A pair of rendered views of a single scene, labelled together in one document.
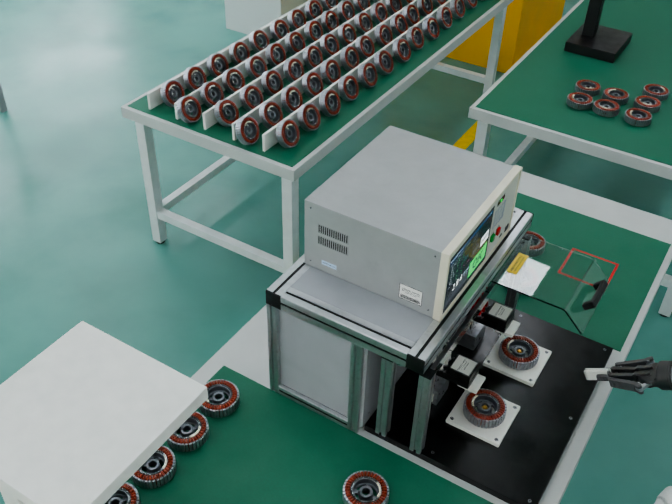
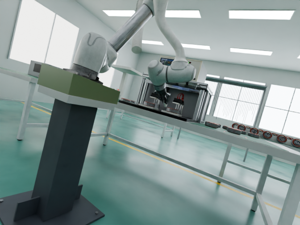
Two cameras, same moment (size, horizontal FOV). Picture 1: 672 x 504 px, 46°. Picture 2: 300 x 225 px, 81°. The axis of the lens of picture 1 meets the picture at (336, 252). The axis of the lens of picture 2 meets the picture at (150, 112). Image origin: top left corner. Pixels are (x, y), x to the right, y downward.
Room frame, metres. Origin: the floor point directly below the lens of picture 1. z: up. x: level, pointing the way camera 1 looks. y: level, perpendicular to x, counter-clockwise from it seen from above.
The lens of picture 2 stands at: (1.24, -2.09, 0.81)
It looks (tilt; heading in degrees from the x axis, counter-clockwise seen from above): 3 degrees down; 85
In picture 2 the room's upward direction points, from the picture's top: 15 degrees clockwise
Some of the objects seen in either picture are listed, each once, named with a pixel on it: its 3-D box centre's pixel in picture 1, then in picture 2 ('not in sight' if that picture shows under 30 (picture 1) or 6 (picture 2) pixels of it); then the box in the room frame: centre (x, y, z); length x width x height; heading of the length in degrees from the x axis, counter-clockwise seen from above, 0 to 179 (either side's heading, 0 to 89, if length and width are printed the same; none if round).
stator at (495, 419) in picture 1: (484, 408); (149, 104); (1.36, -0.40, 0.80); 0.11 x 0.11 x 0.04
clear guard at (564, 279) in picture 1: (539, 277); (185, 86); (1.63, -0.55, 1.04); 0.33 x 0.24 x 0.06; 59
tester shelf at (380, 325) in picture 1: (407, 255); (178, 84); (1.63, -0.19, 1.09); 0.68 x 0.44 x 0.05; 149
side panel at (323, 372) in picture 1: (315, 366); not in sight; (1.39, 0.04, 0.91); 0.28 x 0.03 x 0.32; 59
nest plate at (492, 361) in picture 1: (517, 358); (171, 113); (1.57, -0.53, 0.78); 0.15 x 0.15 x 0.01; 59
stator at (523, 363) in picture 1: (519, 352); (172, 110); (1.57, -0.53, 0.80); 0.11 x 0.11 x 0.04
